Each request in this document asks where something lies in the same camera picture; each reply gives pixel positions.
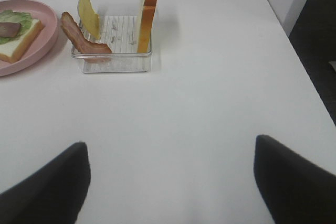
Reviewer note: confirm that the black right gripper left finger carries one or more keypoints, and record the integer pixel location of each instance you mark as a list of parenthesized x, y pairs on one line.
[(53, 194)]

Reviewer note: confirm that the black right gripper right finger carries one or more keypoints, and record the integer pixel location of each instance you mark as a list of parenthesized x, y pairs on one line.
[(294, 189)]

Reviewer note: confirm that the bread slice base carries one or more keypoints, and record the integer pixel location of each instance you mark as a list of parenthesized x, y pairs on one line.
[(12, 51)]

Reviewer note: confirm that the bacon strip from tray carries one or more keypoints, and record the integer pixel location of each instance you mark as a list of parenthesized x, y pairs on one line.
[(74, 34), (8, 29)]

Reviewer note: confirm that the green lettuce leaf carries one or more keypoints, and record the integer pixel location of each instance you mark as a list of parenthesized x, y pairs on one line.
[(23, 18)]

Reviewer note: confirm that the pink round plate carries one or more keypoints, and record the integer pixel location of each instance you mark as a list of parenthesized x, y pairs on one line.
[(42, 43)]

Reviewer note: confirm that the upright bread slice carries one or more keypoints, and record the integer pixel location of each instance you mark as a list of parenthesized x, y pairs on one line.
[(144, 24)]

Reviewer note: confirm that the yellow cheese slice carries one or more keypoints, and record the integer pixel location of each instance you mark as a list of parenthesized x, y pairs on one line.
[(89, 18)]

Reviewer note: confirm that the clear right plastic tray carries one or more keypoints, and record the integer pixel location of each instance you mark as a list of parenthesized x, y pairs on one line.
[(117, 19)]

